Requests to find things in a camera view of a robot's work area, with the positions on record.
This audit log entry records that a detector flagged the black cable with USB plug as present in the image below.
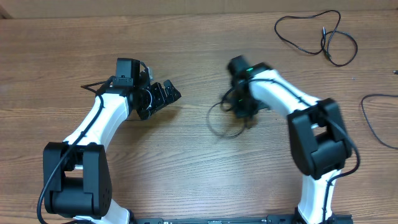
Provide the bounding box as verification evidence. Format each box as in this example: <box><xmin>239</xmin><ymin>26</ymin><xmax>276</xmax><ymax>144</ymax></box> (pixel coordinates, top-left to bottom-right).
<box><xmin>360</xmin><ymin>70</ymin><xmax>398</xmax><ymax>150</ymax></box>

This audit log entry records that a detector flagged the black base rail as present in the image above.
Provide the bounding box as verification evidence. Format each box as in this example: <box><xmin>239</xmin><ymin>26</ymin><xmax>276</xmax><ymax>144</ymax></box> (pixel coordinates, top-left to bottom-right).
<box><xmin>133</xmin><ymin>213</ymin><xmax>354</xmax><ymax>224</ymax></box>

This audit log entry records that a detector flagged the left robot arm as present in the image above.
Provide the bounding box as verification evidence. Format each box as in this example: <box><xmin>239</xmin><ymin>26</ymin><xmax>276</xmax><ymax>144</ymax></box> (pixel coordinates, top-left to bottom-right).
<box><xmin>37</xmin><ymin>58</ymin><xmax>181</xmax><ymax>223</ymax></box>

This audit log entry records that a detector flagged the thin black looped cable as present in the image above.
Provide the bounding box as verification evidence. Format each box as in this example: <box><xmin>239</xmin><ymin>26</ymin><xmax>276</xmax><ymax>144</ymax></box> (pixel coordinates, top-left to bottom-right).
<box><xmin>274</xmin><ymin>9</ymin><xmax>359</xmax><ymax>67</ymax></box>

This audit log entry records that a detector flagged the black cable bundle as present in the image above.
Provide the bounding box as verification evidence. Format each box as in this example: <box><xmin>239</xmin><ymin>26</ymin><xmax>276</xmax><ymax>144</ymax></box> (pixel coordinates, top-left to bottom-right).
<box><xmin>205</xmin><ymin>86</ymin><xmax>249</xmax><ymax>140</ymax></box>

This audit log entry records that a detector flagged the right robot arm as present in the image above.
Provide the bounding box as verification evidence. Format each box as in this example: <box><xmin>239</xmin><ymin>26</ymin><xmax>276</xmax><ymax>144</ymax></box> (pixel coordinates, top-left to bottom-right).
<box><xmin>223</xmin><ymin>55</ymin><xmax>357</xmax><ymax>223</ymax></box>

